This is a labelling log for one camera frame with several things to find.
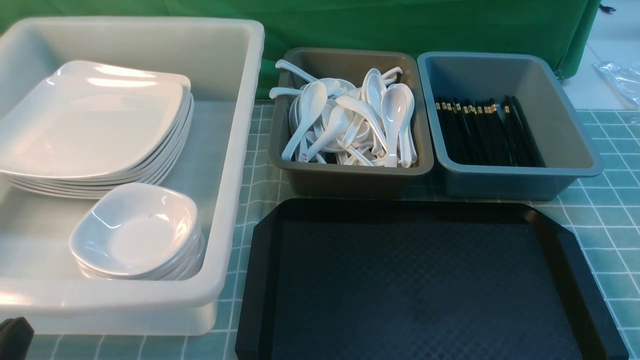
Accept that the stack of white square plates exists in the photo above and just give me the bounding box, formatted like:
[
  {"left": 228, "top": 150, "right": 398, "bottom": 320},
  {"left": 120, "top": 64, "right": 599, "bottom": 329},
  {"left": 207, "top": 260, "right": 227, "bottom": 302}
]
[{"left": 1, "top": 60, "right": 195, "bottom": 199}]

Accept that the pile of white soup spoons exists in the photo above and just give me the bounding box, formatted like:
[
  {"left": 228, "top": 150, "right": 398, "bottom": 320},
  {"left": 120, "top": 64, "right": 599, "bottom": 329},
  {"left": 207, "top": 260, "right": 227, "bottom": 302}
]
[{"left": 269, "top": 59, "right": 418, "bottom": 168}]

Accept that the black plastic serving tray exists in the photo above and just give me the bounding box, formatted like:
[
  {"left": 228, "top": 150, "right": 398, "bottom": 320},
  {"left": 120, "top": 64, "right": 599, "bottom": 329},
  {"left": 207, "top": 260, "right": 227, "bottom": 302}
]
[{"left": 235, "top": 198, "right": 630, "bottom": 360}]

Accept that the bundle of black chopsticks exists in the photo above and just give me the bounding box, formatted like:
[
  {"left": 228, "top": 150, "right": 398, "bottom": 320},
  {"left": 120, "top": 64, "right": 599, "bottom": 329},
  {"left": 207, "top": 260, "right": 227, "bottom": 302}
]
[{"left": 435, "top": 95, "right": 546, "bottom": 167}]

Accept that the large white plastic tub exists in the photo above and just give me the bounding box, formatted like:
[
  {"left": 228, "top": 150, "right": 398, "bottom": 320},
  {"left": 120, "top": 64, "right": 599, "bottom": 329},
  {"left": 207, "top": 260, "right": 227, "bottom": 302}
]
[{"left": 0, "top": 16, "right": 265, "bottom": 336}]

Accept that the stack of small white bowls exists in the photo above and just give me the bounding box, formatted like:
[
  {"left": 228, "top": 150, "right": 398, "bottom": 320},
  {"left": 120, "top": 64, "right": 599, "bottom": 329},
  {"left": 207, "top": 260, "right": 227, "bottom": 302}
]
[{"left": 68, "top": 183, "right": 207, "bottom": 281}]

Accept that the green checkered tablecloth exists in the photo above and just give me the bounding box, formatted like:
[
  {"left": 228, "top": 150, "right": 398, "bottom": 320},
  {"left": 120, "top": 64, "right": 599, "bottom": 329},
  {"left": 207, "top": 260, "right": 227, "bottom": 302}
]
[{"left": 26, "top": 101, "right": 640, "bottom": 360}]

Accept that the grey-blue plastic chopstick bin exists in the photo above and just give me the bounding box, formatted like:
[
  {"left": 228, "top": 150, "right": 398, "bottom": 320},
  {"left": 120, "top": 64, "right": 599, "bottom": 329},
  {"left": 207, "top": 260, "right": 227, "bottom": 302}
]
[{"left": 417, "top": 51, "right": 603, "bottom": 201}]

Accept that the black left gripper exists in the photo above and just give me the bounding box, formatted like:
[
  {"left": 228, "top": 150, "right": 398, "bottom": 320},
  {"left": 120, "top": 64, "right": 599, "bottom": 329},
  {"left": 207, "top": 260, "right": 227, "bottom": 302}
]
[{"left": 0, "top": 316, "right": 35, "bottom": 360}]

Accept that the green backdrop cloth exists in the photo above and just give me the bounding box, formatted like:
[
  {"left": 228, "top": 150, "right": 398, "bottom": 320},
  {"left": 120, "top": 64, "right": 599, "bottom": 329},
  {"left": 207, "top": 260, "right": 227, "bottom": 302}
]
[{"left": 0, "top": 0, "right": 600, "bottom": 99}]

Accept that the clear plastic bag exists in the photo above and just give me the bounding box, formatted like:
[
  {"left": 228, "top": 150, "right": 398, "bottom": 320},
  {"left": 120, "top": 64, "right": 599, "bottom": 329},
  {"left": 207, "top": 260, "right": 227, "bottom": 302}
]
[{"left": 592, "top": 61, "right": 640, "bottom": 110}]

